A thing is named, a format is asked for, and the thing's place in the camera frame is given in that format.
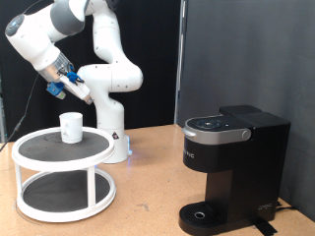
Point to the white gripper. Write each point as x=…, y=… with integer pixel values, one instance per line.
x=76, y=88

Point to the white mug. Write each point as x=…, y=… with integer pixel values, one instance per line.
x=72, y=129

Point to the white two-tier turntable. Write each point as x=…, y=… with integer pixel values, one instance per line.
x=62, y=154

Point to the black Keurig coffee machine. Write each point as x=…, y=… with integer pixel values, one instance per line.
x=249, y=157

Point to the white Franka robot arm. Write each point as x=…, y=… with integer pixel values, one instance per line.
x=111, y=78

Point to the black curtain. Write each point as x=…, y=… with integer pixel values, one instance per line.
x=157, y=82

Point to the grey metal pole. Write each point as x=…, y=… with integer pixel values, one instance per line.
x=179, y=65

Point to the grey partition panel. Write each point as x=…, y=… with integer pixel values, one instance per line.
x=262, y=49

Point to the black tape strip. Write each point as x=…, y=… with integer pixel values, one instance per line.
x=264, y=227

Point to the wrist camera on blue mount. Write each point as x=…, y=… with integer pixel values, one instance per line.
x=55, y=90

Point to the grey metal post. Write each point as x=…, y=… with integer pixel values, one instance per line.
x=2, y=111

